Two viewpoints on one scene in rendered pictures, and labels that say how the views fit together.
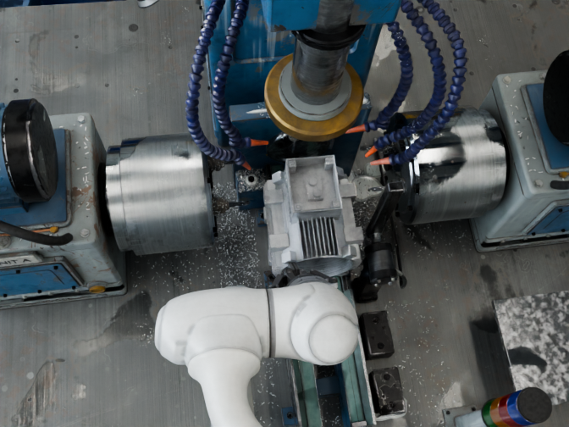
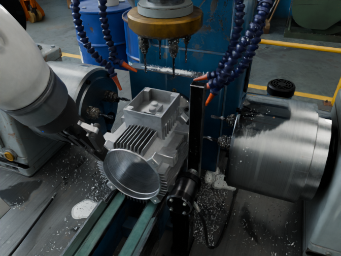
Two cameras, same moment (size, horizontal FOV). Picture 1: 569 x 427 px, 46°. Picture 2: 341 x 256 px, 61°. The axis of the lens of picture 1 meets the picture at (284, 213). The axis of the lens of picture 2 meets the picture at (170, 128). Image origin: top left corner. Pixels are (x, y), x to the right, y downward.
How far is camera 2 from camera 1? 0.97 m
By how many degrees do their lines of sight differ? 38
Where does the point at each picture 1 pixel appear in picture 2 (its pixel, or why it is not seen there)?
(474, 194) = (291, 155)
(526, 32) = not seen: outside the picture
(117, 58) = (125, 89)
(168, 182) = (63, 73)
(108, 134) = not seen: hidden behind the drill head
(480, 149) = (304, 116)
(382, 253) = (186, 180)
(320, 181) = (160, 106)
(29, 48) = not seen: hidden behind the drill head
